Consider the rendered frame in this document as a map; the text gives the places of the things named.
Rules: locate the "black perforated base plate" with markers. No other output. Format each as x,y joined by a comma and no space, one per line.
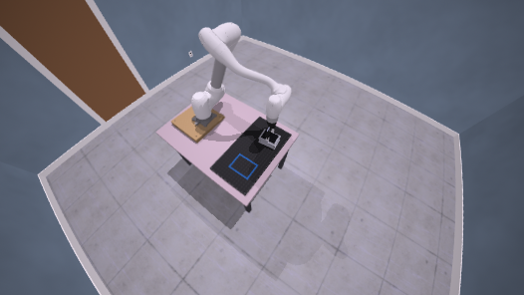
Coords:
247,144

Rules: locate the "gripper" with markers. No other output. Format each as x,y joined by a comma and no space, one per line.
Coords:
271,128

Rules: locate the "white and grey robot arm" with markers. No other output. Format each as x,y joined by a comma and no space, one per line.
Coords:
214,42

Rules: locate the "black well plate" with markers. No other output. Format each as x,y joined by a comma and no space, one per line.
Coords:
272,137

